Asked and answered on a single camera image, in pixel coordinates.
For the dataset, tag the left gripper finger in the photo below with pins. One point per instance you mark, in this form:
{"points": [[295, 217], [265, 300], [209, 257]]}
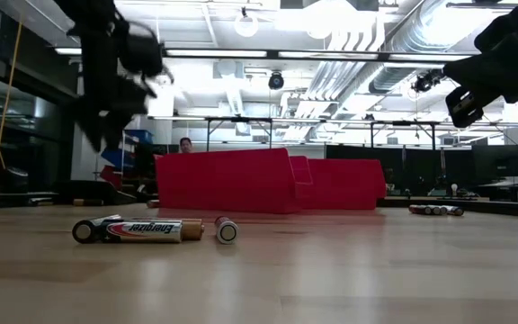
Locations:
{"points": [[95, 128], [117, 123]]}

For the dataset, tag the copper black battery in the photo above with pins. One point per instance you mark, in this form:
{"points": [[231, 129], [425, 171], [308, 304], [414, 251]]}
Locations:
{"points": [[88, 202]]}

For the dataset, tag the black silver AA battery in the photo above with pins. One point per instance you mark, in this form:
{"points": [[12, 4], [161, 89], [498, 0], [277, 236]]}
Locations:
{"points": [[83, 231]]}

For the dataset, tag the silver Energizer AA battery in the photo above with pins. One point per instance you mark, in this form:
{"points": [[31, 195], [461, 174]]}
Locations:
{"points": [[146, 230]]}

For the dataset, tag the red white battery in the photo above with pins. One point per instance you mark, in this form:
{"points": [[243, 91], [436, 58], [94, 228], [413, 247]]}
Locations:
{"points": [[226, 232]]}

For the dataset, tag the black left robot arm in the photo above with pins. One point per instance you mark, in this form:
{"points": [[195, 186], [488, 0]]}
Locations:
{"points": [[92, 27]]}

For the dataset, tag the blue storage bin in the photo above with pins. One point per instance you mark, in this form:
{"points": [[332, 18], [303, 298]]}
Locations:
{"points": [[119, 161], [140, 136]]}

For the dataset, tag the black computer monitor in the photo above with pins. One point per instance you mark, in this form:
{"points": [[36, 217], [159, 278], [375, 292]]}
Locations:
{"points": [[499, 161], [416, 162], [144, 159]]}

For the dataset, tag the small red storage bin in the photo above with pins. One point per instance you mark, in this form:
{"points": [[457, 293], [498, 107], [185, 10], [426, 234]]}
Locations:
{"points": [[110, 176]]}

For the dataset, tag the person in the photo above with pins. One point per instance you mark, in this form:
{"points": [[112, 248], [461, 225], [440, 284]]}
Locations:
{"points": [[185, 145]]}

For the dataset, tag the black stand base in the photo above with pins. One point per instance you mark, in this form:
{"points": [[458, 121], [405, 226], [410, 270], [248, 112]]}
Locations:
{"points": [[11, 182]]}

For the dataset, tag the linear ceiling light strip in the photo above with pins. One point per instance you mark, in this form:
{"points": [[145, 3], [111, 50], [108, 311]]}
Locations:
{"points": [[216, 53]]}

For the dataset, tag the red plastic bin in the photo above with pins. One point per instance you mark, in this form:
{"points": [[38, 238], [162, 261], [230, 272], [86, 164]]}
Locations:
{"points": [[223, 180], [344, 184]]}

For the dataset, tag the white light bulb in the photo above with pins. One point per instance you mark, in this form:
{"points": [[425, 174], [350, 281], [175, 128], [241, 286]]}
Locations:
{"points": [[454, 187]]}

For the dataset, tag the black ceiling camera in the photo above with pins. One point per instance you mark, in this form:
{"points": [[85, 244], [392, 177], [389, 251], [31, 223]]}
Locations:
{"points": [[425, 82], [276, 82]]}

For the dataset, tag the silver air duct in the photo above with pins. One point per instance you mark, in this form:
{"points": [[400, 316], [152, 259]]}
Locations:
{"points": [[394, 76]]}

